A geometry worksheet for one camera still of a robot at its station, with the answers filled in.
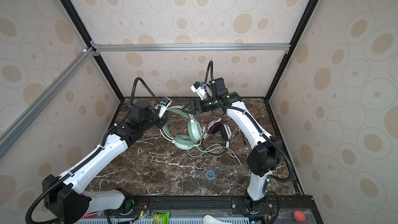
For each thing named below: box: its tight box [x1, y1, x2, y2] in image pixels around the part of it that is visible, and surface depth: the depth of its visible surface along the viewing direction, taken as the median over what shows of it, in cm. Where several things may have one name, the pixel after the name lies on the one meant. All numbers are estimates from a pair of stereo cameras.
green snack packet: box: [153, 211, 170, 224], surface depth 70 cm
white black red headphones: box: [208, 118, 233, 140], surface depth 94 cm
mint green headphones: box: [159, 105, 203, 151], surface depth 73 cm
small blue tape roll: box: [206, 170, 216, 181], surface depth 85 cm
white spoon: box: [202, 214, 234, 224], surface depth 71 cm
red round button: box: [293, 210, 307, 222], surface depth 70 cm
